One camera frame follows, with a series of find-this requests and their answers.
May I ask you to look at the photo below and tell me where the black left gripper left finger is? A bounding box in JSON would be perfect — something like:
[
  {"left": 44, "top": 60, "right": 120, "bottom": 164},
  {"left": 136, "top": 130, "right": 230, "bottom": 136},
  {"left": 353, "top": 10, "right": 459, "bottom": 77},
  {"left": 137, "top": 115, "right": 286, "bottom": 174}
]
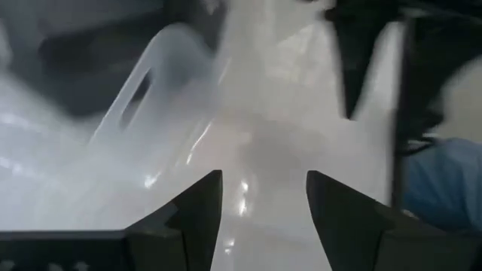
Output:
[{"left": 0, "top": 169, "right": 224, "bottom": 271}]

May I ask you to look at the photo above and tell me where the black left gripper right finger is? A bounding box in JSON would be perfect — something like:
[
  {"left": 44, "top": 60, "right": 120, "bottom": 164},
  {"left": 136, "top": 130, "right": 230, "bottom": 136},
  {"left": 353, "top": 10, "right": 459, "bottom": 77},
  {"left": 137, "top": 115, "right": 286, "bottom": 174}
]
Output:
[{"left": 306, "top": 169, "right": 482, "bottom": 271}]

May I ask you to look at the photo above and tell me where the clear plastic basket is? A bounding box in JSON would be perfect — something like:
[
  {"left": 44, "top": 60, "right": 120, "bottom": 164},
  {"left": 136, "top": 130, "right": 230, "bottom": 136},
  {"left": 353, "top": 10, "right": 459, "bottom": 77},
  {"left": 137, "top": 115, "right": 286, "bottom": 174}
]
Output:
[{"left": 0, "top": 18, "right": 392, "bottom": 271}]

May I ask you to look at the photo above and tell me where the wooden shelf with black legs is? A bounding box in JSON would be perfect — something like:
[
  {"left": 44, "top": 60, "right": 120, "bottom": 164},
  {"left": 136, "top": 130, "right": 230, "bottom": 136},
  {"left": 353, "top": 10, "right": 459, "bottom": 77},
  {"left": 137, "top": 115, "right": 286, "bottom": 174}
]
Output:
[{"left": 323, "top": 0, "right": 415, "bottom": 212}]

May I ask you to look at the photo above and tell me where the blue cloth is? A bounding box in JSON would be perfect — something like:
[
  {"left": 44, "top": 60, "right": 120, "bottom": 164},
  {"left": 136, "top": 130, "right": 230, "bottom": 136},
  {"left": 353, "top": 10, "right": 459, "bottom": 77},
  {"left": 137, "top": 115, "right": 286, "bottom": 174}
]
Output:
[{"left": 402, "top": 137, "right": 482, "bottom": 233}]

